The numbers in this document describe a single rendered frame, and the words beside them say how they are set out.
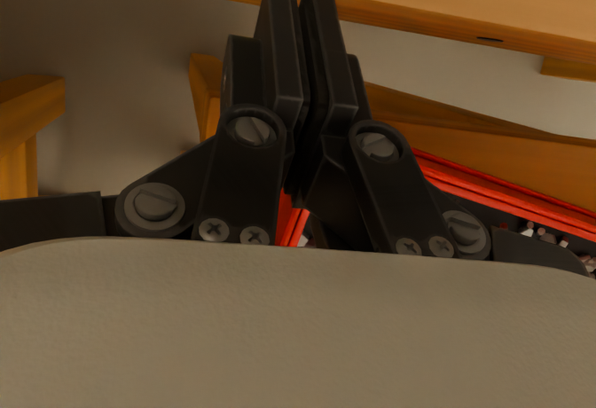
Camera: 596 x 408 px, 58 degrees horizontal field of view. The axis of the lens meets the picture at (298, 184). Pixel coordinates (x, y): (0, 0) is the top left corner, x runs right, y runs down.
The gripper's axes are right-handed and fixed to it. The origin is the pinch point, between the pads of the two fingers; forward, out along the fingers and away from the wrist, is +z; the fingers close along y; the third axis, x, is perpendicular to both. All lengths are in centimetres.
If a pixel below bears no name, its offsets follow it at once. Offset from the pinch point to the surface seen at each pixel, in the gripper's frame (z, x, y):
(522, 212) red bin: 4.5, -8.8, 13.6
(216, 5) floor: 86, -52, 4
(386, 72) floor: 82, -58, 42
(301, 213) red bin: 4.0, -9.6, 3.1
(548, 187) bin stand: 13.6, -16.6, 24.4
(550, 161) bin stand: 14.7, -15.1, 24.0
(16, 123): 46, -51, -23
